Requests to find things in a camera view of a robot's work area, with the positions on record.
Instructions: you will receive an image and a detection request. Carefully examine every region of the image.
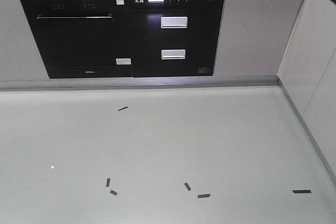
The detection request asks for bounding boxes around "upper silver drawer handle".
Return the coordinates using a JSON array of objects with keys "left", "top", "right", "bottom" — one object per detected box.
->
[{"left": 160, "top": 16, "right": 188, "bottom": 29}]

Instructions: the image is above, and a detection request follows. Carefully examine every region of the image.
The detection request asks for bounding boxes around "grey side cabinet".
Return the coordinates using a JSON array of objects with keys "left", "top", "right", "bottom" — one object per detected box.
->
[{"left": 277, "top": 0, "right": 336, "bottom": 167}]

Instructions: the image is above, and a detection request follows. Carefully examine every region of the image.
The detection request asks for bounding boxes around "lower silver drawer handle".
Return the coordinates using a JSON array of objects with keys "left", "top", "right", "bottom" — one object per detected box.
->
[{"left": 161, "top": 49, "right": 186, "bottom": 60}]

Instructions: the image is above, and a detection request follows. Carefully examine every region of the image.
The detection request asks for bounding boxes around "silver drawer handle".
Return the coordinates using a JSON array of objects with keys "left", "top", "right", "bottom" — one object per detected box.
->
[
  {"left": 161, "top": 49, "right": 186, "bottom": 60},
  {"left": 160, "top": 16, "right": 188, "bottom": 29}
]

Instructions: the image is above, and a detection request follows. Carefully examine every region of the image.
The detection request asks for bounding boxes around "black built-in dishwasher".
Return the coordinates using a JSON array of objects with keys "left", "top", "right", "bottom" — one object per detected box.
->
[{"left": 20, "top": 0, "right": 132, "bottom": 79}]

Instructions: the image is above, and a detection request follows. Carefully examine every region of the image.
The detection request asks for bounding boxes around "black drawer sterilizer cabinet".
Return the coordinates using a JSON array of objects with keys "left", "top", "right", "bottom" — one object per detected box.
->
[{"left": 125, "top": 0, "right": 224, "bottom": 78}]

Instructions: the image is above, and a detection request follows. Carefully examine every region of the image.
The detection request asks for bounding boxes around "grey cabinet door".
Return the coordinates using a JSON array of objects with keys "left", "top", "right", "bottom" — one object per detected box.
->
[{"left": 214, "top": 0, "right": 302, "bottom": 77}]

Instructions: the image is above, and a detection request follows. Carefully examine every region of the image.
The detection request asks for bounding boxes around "black floor tape strip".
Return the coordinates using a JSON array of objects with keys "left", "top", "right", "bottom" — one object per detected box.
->
[
  {"left": 184, "top": 183, "right": 191, "bottom": 191},
  {"left": 197, "top": 194, "right": 211, "bottom": 198},
  {"left": 292, "top": 189, "right": 312, "bottom": 194}
]

